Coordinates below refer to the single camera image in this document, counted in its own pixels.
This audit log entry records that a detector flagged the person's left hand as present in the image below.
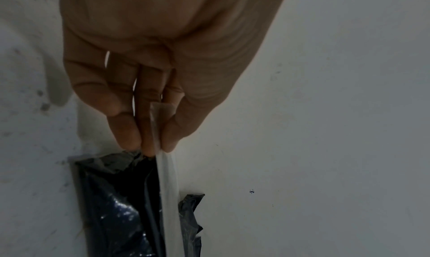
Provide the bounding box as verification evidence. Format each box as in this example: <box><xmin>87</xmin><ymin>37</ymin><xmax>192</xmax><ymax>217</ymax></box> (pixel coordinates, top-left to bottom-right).
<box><xmin>59</xmin><ymin>0</ymin><xmax>292</xmax><ymax>156</ymax></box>

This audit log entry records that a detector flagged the clear tape strip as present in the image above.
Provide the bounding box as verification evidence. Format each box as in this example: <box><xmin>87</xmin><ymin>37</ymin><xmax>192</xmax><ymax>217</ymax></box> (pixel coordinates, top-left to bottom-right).
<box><xmin>150</xmin><ymin>102</ymin><xmax>184</xmax><ymax>257</ymax></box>

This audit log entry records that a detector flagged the black packet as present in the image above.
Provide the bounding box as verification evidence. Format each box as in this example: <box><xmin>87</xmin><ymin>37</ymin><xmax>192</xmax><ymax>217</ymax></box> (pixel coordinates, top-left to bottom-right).
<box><xmin>72</xmin><ymin>149</ymin><xmax>167</xmax><ymax>257</ymax></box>

